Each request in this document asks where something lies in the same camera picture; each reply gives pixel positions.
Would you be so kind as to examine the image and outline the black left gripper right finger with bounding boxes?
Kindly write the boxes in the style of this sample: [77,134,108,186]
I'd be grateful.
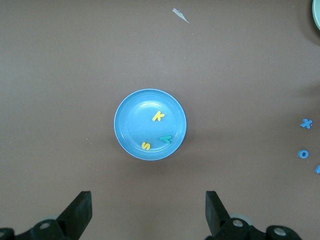
[205,190,267,240]

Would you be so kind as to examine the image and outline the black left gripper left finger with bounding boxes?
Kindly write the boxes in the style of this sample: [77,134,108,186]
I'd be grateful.
[15,191,93,240]

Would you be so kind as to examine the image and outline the teal letter y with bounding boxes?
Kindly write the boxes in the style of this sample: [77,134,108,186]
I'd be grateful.
[158,135,174,145]

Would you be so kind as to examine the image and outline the yellow letter k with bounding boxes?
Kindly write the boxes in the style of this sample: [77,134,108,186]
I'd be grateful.
[151,110,166,122]

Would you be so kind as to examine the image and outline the blue plate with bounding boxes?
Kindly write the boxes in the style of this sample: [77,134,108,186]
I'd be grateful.
[113,88,188,161]

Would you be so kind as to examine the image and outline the blue letter x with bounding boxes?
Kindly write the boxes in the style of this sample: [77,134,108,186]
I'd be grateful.
[300,118,313,130]

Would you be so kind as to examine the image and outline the white tape scrap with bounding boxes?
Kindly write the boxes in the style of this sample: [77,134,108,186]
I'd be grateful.
[172,8,190,24]

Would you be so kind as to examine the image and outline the pale green plate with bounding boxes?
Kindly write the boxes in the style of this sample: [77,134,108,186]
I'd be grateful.
[311,0,320,29]

